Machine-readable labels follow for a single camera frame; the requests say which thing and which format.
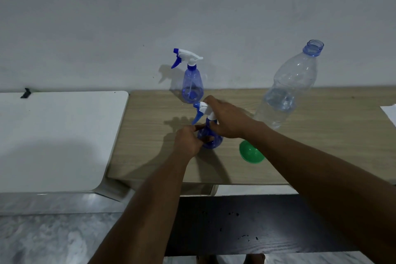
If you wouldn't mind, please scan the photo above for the person's right foot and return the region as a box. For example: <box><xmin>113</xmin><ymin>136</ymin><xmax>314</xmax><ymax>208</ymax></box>
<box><xmin>244</xmin><ymin>253</ymin><xmax>266</xmax><ymax>264</ymax></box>

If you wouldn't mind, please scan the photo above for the person's left foot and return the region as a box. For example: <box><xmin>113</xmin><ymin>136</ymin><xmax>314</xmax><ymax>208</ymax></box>
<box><xmin>196</xmin><ymin>254</ymin><xmax>217</xmax><ymax>264</ymax></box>

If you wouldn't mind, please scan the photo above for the green plastic funnel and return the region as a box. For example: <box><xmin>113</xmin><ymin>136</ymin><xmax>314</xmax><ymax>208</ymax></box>
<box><xmin>239</xmin><ymin>140</ymin><xmax>266</xmax><ymax>164</ymax></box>

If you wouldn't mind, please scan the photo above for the white paper towel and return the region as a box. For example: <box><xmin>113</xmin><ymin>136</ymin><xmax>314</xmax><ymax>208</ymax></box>
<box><xmin>380</xmin><ymin>104</ymin><xmax>396</xmax><ymax>127</ymax></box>

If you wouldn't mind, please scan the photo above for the white side table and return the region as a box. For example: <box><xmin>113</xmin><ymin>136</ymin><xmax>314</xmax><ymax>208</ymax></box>
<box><xmin>0</xmin><ymin>91</ymin><xmax>130</xmax><ymax>203</ymax></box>

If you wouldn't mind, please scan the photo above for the person's right forearm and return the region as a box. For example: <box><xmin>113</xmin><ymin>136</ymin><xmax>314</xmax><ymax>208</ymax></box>
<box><xmin>247</xmin><ymin>123</ymin><xmax>396</xmax><ymax>264</ymax></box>

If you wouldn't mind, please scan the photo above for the person's left hand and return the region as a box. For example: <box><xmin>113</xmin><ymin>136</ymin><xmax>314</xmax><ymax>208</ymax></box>
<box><xmin>173</xmin><ymin>124</ymin><xmax>214</xmax><ymax>159</ymax></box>

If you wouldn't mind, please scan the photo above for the wooden table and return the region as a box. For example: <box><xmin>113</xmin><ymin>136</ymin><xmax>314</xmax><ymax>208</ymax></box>
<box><xmin>106</xmin><ymin>87</ymin><xmax>396</xmax><ymax>196</ymax></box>

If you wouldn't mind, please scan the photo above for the black wooden board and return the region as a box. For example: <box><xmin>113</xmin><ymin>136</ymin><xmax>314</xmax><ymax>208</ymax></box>
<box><xmin>164</xmin><ymin>194</ymin><xmax>358</xmax><ymax>257</ymax></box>

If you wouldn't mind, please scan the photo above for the person's right hand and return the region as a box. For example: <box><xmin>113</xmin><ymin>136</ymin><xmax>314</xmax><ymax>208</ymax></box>
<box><xmin>203</xmin><ymin>95</ymin><xmax>270</xmax><ymax>140</ymax></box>

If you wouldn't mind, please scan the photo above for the white blue trigger spray head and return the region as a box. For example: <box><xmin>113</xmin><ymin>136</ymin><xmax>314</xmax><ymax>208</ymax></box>
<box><xmin>171</xmin><ymin>48</ymin><xmax>204</xmax><ymax>69</ymax></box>
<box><xmin>191</xmin><ymin>102</ymin><xmax>217</xmax><ymax>125</ymax></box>

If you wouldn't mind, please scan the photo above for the clear plastic water bottle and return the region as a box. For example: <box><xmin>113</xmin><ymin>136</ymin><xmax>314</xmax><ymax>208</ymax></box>
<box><xmin>253</xmin><ymin>39</ymin><xmax>325</xmax><ymax>130</ymax></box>

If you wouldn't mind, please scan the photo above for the person's left forearm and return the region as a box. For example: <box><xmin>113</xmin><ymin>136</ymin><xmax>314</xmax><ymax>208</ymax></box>
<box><xmin>88</xmin><ymin>149</ymin><xmax>194</xmax><ymax>264</ymax></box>

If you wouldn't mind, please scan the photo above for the person's foot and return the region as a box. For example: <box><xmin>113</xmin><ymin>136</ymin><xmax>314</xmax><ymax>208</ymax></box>
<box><xmin>244</xmin><ymin>253</ymin><xmax>266</xmax><ymax>264</ymax></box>
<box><xmin>196</xmin><ymin>254</ymin><xmax>217</xmax><ymax>264</ymax></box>

